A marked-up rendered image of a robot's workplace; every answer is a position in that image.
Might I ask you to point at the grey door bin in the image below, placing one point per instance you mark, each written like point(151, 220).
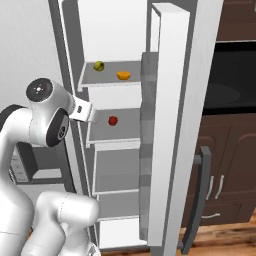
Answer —
point(36, 166)

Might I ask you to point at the yellow-green round fruit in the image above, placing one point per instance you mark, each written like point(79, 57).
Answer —
point(98, 65)

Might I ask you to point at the white and grey fridge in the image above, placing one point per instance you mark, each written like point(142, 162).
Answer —
point(110, 30)

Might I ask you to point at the dark brown cupboard run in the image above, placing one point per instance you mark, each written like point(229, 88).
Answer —
point(230, 166)

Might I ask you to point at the black built-in oven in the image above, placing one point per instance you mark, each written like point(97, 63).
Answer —
point(230, 78)

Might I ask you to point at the white fridge drawer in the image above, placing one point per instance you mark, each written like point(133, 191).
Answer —
point(120, 233)

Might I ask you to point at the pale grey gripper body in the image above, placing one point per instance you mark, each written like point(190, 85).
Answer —
point(93, 116)

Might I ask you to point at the dark brown wall cupboard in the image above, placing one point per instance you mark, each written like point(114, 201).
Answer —
point(238, 20)

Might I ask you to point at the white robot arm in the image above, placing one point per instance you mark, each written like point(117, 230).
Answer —
point(16, 206)

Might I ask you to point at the orange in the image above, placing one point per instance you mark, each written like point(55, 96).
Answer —
point(123, 75)

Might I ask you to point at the white fridge door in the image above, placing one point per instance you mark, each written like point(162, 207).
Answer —
point(166, 133)

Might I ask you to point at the grey fridge rack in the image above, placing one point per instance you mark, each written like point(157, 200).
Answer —
point(110, 76)
point(116, 176)
point(113, 131)

